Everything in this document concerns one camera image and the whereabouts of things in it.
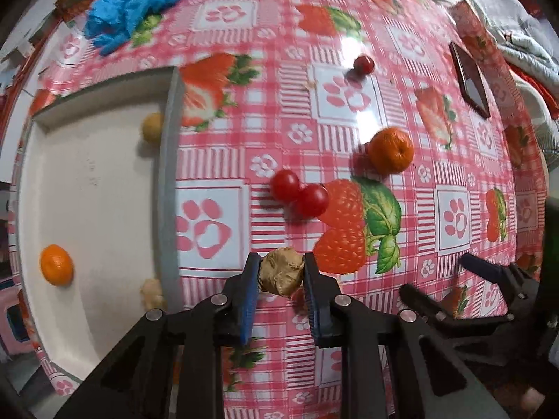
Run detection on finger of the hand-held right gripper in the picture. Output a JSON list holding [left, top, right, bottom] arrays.
[[399, 283, 516, 341], [458, 252, 542, 315]]

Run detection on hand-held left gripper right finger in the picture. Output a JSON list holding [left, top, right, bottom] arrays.
[[303, 252, 509, 419]]

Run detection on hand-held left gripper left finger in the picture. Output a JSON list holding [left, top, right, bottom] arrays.
[[55, 252, 263, 419]]

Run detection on red cherry tomato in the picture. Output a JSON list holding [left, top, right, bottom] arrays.
[[296, 183, 331, 218], [353, 54, 375, 76], [270, 169, 303, 201]]

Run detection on orange tangerine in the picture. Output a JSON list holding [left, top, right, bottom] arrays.
[[368, 127, 415, 174], [39, 244, 74, 286]]

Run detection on white shallow tray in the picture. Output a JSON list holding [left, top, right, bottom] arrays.
[[15, 66, 182, 385]]

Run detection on yellow-brown longan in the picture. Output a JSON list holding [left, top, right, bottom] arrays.
[[141, 112, 164, 144]]

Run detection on black smartphone red case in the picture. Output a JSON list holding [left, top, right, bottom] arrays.
[[449, 41, 492, 119]]

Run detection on red cloth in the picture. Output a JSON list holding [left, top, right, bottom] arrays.
[[515, 67, 559, 118]]

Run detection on pink strawberry print tablecloth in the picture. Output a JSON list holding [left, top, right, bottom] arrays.
[[0, 0, 551, 419]]

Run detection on pink plastic stool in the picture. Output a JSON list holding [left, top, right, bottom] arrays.
[[0, 277, 40, 354]]

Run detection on grey quilted bedding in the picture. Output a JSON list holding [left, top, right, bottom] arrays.
[[397, 0, 559, 110]]

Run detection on blue disposable gloves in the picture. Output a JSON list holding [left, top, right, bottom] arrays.
[[84, 0, 230, 57]]

